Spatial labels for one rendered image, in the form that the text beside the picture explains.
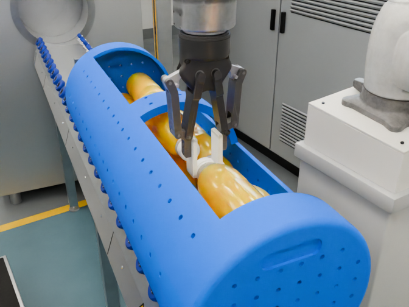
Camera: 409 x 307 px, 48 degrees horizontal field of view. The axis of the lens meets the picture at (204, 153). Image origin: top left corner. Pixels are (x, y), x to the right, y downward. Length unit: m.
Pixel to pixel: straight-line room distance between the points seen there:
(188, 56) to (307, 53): 2.07
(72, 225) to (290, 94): 1.48
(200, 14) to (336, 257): 0.36
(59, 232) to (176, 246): 2.06
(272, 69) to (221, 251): 2.47
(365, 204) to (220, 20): 0.66
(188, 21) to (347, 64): 1.91
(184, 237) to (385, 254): 0.70
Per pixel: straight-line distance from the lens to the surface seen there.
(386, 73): 1.11
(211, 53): 0.66
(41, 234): 2.67
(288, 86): 2.87
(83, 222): 2.69
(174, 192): 0.66
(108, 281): 1.81
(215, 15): 0.64
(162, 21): 1.90
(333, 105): 1.21
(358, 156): 1.14
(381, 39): 1.10
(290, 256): 0.59
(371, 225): 1.17
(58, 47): 2.48
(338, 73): 2.57
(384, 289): 1.31
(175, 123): 0.70
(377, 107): 1.15
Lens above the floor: 1.56
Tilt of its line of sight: 28 degrees down
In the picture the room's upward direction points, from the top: straight up
